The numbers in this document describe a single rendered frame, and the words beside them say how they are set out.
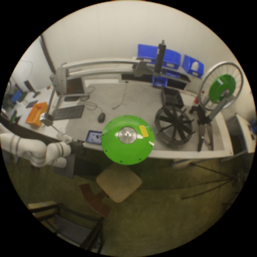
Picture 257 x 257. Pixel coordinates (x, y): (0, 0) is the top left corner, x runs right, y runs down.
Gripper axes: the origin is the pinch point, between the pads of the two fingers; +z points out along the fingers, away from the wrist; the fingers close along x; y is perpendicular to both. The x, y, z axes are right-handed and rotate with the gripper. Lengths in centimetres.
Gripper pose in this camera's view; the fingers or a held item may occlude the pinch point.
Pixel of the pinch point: (85, 141)
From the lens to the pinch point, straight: 62.6
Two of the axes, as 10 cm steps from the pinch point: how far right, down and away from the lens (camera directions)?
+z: 1.3, 0.4, 9.9
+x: 9.6, 2.6, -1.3
